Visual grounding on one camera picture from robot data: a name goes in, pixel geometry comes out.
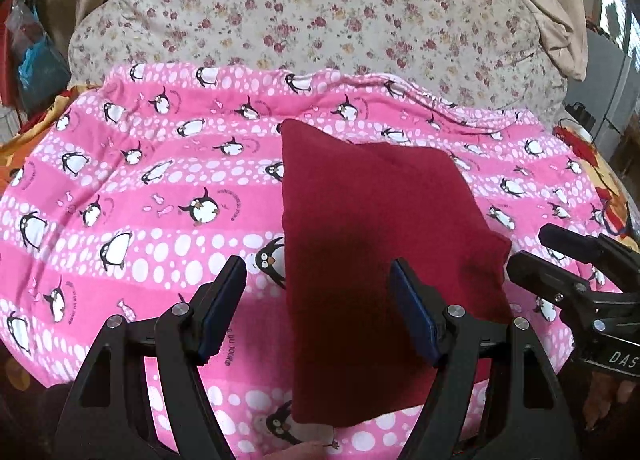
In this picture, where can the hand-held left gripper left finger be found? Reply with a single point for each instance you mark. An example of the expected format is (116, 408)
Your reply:
(220, 312)

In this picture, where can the blue plastic bag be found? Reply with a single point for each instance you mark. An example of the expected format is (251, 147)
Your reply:
(42, 64)

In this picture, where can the pink penguin printed blanket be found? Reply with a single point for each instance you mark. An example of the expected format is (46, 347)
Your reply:
(150, 200)

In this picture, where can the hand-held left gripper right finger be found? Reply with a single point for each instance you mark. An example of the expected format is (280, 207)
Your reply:
(415, 317)

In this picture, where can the person's right hand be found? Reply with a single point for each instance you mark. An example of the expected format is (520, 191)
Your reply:
(602, 392)

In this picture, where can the clear plastic bag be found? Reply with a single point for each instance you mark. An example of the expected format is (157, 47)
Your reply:
(22, 19)

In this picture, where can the dark red garment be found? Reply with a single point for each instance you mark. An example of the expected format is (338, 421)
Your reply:
(360, 220)

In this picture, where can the floral printed quilt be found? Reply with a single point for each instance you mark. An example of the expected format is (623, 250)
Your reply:
(310, 29)

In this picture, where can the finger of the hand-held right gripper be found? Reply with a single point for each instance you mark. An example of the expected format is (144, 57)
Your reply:
(575, 240)
(550, 280)

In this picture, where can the grey cabinet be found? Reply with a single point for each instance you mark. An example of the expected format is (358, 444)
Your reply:
(615, 89)

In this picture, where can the red bag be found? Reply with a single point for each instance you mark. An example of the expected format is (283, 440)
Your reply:
(5, 49)

